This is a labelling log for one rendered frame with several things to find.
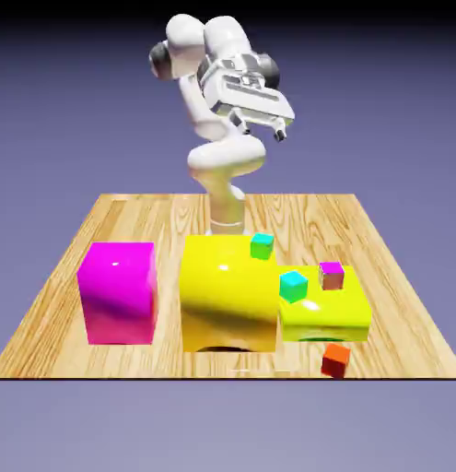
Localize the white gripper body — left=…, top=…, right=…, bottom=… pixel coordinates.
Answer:
left=202, top=72, right=297, bottom=128

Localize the large magenta box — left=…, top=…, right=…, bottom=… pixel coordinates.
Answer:
left=76, top=242, right=158, bottom=347

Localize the small cyan cube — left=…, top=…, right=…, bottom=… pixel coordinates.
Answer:
left=278, top=270, right=310, bottom=304

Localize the small orange cube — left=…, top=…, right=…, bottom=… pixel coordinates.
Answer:
left=321, top=342, right=352, bottom=380

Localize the large lime yellow box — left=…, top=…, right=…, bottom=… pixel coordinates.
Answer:
left=277, top=264, right=373, bottom=343

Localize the small green cube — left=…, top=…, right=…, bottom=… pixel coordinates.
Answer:
left=250, top=232, right=275, bottom=262

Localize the small magenta cube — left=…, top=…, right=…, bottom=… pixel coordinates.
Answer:
left=318, top=261, right=345, bottom=291

